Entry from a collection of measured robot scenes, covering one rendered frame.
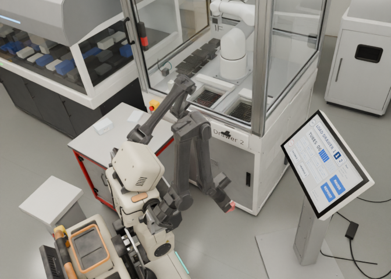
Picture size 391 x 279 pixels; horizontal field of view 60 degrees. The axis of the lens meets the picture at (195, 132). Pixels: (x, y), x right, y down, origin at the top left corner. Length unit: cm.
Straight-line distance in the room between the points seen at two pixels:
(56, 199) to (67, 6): 125
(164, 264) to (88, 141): 103
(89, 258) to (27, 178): 201
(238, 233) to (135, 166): 153
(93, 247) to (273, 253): 139
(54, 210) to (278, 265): 158
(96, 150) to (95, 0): 106
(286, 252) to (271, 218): 33
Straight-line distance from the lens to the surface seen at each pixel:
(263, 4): 168
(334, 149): 182
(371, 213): 311
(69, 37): 251
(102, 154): 246
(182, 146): 124
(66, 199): 229
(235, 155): 240
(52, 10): 253
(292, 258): 270
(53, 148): 389
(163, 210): 147
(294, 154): 197
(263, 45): 176
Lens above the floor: 242
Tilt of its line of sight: 43 degrees down
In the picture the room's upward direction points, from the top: 7 degrees counter-clockwise
